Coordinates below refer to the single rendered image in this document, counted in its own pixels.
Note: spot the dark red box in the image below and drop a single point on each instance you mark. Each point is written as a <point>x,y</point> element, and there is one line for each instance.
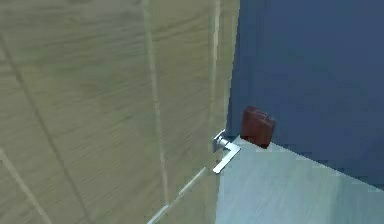
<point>257,127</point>

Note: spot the pale wooden room door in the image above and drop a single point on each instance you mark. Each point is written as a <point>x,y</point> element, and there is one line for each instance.
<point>100,110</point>

